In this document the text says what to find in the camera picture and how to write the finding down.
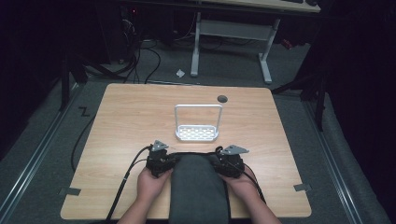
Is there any metal floor rail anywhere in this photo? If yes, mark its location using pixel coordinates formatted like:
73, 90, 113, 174
302, 100, 364, 224
0, 82, 83, 223

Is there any desk with white legs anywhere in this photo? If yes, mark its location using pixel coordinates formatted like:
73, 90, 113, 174
186, 0, 321, 85

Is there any left hand-held gripper cable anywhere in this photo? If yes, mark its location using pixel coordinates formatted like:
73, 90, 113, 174
105, 145, 153, 224

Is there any hand-held gripper cable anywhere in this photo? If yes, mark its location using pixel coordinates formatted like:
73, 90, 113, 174
241, 169, 267, 205
105, 145, 153, 224

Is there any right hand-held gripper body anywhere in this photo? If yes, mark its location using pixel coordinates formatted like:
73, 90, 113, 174
218, 144, 250, 179

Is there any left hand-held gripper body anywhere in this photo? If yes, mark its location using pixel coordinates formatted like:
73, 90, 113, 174
145, 139, 176, 179

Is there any right hand-held gripper cable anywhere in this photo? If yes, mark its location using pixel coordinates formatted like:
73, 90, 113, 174
241, 169, 267, 205

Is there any black metal stand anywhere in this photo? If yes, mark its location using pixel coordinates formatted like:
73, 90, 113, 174
270, 69, 329, 133
58, 50, 90, 112

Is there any black floor cable bundle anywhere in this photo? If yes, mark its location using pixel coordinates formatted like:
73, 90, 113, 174
83, 36, 163, 85

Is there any black cable beside table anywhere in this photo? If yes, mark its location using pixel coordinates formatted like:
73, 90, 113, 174
70, 115, 97, 173

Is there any grey tape piece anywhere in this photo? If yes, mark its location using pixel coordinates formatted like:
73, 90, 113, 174
293, 183, 313, 192
58, 187, 82, 197

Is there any grey and yellow cloth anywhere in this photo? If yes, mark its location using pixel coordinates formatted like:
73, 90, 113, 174
168, 145, 232, 224

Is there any white metal rack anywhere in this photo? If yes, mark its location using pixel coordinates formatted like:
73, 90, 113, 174
174, 104, 224, 143

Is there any dark computer tower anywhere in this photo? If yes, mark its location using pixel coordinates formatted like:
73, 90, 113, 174
96, 4, 143, 63

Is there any person's right hand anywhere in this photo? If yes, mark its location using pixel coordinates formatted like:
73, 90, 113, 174
218, 163, 260, 203

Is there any person's left hand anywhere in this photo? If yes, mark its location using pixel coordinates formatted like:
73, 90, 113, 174
135, 165, 174, 203

